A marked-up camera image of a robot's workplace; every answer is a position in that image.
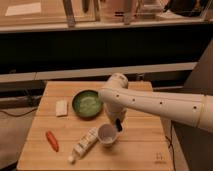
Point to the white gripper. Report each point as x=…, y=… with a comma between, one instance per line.
x=115, y=114

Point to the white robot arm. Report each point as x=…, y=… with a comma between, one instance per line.
x=195, y=110

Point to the white ceramic cup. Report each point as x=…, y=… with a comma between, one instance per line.
x=107, y=135

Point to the white tube bottle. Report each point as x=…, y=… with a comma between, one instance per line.
x=84, y=144

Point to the green bowl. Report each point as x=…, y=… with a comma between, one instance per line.
x=86, y=104

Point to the orange carrot toy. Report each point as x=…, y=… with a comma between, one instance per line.
x=52, y=141

